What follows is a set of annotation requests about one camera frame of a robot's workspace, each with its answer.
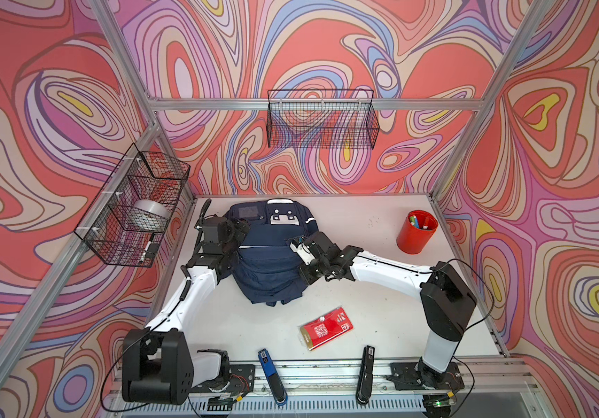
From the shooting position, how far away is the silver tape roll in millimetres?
708

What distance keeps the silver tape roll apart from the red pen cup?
83cm

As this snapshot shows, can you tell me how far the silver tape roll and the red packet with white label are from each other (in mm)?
540

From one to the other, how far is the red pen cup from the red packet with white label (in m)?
0.38

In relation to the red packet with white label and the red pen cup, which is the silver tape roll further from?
the red pen cup

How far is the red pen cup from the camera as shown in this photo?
0.95 metres

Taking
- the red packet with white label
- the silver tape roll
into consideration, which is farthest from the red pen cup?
the silver tape roll

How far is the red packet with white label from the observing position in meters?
0.82
